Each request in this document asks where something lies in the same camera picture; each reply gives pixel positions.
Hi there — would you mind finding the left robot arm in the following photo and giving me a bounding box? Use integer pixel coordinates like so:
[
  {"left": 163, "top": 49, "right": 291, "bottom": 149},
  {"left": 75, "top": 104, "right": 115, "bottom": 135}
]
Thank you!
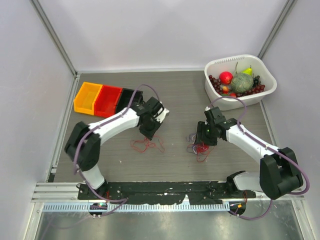
[{"left": 64, "top": 97, "right": 170, "bottom": 200}]

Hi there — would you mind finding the green pear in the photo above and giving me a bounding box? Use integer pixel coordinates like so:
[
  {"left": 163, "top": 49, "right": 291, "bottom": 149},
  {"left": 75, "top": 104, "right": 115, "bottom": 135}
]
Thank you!
[{"left": 242, "top": 65, "right": 253, "bottom": 76}]

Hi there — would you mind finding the red cable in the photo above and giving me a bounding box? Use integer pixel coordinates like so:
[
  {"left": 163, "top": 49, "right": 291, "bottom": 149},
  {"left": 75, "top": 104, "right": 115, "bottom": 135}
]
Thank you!
[{"left": 129, "top": 134, "right": 166, "bottom": 154}]

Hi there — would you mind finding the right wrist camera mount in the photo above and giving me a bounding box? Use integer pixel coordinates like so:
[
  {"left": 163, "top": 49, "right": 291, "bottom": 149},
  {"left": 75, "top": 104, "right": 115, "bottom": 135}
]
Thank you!
[{"left": 204, "top": 106, "right": 212, "bottom": 126}]

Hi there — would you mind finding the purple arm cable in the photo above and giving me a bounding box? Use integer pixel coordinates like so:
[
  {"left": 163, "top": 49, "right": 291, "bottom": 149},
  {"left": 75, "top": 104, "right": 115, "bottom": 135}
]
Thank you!
[
  {"left": 72, "top": 83, "right": 161, "bottom": 201},
  {"left": 204, "top": 96, "right": 311, "bottom": 221}
]

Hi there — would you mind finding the black plastic bin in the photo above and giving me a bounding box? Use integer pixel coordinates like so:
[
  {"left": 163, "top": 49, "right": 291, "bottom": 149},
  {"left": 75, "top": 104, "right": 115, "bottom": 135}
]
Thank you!
[{"left": 115, "top": 88, "right": 144, "bottom": 114}]

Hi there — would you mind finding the yellow plastic bin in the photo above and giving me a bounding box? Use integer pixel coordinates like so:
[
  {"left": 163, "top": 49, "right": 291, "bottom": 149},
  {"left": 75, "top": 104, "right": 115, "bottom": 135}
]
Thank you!
[{"left": 73, "top": 81, "right": 103, "bottom": 116}]

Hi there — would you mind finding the small red fruit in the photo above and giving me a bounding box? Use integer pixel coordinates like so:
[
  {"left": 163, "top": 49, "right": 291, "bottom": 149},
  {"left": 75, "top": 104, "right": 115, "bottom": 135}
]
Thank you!
[{"left": 221, "top": 86, "right": 237, "bottom": 98}]

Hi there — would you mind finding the dark red grape bunch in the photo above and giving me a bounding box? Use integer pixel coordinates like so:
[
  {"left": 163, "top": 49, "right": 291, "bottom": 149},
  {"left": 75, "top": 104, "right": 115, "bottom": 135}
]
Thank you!
[{"left": 209, "top": 75, "right": 223, "bottom": 95}]

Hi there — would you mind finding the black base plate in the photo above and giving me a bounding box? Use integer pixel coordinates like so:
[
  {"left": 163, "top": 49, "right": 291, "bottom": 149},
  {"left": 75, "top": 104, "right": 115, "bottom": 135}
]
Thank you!
[{"left": 76, "top": 181, "right": 256, "bottom": 205}]

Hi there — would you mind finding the cable bundle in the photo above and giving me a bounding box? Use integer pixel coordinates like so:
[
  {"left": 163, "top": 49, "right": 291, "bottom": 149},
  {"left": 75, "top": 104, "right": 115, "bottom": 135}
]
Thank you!
[{"left": 185, "top": 133, "right": 216, "bottom": 163}]

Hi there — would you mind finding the white slotted cable duct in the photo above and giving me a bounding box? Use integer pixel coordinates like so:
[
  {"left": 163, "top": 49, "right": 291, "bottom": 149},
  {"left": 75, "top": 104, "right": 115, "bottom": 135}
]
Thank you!
[{"left": 42, "top": 201, "right": 230, "bottom": 213}]

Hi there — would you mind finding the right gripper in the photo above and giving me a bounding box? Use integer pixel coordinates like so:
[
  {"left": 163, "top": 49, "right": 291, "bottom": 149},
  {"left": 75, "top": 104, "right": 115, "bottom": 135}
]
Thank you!
[{"left": 194, "top": 121, "right": 218, "bottom": 146}]

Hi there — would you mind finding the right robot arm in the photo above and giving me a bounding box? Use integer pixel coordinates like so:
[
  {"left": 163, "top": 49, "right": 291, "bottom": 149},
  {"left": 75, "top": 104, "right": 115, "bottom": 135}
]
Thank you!
[{"left": 194, "top": 107, "right": 304, "bottom": 200}]

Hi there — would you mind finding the white fruit basket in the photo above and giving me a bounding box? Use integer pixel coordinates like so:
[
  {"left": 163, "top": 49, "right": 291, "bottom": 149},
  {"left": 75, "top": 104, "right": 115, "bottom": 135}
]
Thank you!
[{"left": 204, "top": 54, "right": 277, "bottom": 106}]

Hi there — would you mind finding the green melon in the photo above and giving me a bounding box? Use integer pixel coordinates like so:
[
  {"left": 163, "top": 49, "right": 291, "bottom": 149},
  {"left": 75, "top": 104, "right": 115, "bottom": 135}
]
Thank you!
[{"left": 230, "top": 73, "right": 254, "bottom": 93}]

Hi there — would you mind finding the dark grape bunch right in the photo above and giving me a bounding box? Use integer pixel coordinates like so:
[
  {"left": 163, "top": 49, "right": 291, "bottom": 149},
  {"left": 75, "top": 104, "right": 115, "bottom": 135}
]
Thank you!
[{"left": 235, "top": 84, "right": 266, "bottom": 98}]

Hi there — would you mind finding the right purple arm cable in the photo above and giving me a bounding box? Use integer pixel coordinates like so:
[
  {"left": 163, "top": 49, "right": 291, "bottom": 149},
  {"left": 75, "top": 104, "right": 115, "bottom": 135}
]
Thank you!
[{"left": 204, "top": 96, "right": 311, "bottom": 221}]

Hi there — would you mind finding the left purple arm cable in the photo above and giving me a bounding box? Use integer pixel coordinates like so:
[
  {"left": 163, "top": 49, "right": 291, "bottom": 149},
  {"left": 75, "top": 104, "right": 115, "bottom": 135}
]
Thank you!
[{"left": 72, "top": 83, "right": 161, "bottom": 201}]

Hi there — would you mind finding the red plastic bin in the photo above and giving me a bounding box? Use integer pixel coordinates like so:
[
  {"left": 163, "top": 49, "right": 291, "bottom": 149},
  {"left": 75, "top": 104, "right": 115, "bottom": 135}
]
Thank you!
[{"left": 94, "top": 85, "right": 123, "bottom": 118}]

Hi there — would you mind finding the red apple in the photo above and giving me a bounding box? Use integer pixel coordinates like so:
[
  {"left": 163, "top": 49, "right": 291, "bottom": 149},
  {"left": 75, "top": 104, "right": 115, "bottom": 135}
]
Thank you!
[{"left": 219, "top": 71, "right": 233, "bottom": 85}]

